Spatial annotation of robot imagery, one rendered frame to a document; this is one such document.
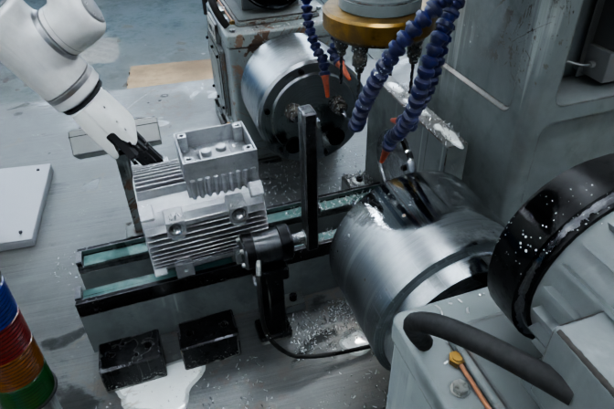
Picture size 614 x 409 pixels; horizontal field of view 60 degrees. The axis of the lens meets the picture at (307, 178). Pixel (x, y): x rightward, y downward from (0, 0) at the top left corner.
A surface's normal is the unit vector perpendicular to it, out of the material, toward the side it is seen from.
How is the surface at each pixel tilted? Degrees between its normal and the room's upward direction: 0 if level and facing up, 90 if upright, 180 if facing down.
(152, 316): 90
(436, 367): 0
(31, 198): 3
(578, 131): 90
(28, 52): 87
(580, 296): 68
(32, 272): 0
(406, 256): 36
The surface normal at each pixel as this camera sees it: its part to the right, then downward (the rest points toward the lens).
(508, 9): -0.95, 0.20
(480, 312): -0.02, -0.81
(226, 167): 0.34, 0.55
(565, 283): -0.88, -0.12
